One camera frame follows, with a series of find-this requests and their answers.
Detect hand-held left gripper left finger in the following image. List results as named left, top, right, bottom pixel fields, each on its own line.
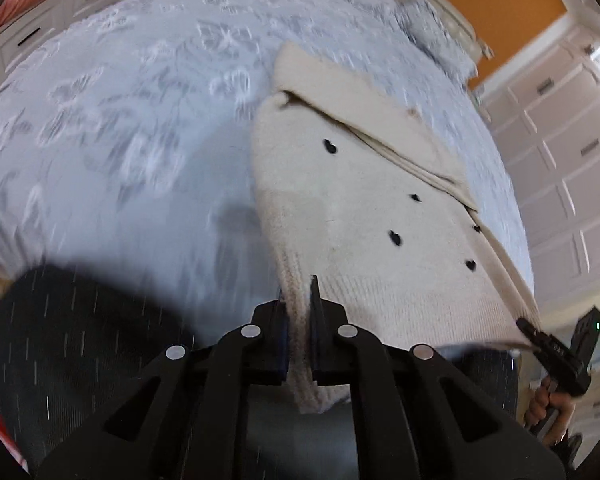
left=36, top=287, right=289, bottom=480

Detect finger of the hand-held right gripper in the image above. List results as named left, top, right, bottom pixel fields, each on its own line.
left=516, top=316, right=563, bottom=367

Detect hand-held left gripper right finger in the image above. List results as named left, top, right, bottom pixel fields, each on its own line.
left=309, top=274, right=567, bottom=480

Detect cream sweater with black hearts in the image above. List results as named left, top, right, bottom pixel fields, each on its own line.
left=251, top=41, right=542, bottom=415

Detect person's right hand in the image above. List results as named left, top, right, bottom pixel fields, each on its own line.
left=524, top=376, right=577, bottom=445

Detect white drawer cabinet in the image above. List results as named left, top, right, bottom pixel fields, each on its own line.
left=472, top=12, right=600, bottom=313

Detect dark speckled pants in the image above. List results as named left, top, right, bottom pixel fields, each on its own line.
left=0, top=264, right=522, bottom=480

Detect blue-grey floral bed blanket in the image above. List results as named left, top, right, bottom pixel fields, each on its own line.
left=0, top=0, right=536, bottom=311

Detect floral pillow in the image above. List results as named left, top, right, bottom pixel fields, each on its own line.
left=395, top=0, right=477, bottom=83

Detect white dresser with dark handles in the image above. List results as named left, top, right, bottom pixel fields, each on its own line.
left=0, top=0, right=178, bottom=98

